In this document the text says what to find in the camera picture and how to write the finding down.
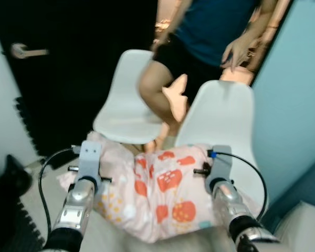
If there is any pink pillow with orange print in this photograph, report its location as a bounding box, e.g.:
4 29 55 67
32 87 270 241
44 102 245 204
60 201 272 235
58 131 237 244

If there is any white plastic shell chair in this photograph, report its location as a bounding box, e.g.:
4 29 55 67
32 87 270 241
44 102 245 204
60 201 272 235
174 80 269 217
93 49 166 145

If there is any black door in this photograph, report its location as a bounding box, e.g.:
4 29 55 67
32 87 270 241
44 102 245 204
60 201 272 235
0 0 159 158

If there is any black foam floor mat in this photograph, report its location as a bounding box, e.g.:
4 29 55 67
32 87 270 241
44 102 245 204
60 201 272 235
0 154 49 252

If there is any person in dark blue shirt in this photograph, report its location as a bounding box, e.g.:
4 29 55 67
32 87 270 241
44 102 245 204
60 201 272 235
138 0 292 140

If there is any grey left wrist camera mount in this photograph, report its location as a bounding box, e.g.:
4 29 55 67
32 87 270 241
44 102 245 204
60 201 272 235
76 140 103 182

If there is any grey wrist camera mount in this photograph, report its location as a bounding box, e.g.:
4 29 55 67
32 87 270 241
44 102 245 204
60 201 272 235
207 145 233 192
76 140 103 182

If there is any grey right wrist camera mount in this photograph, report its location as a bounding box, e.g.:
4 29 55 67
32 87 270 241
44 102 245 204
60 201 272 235
207 145 233 192

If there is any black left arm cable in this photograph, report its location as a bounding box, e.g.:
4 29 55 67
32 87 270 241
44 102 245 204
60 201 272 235
38 146 82 238

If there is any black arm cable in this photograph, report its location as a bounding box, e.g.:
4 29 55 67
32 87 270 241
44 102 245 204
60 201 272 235
212 151 268 222
38 146 82 238

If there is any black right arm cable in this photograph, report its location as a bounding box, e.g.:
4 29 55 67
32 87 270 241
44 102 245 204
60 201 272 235
212 151 268 222

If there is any silver door handle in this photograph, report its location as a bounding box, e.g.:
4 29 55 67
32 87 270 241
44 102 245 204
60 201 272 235
10 43 49 59

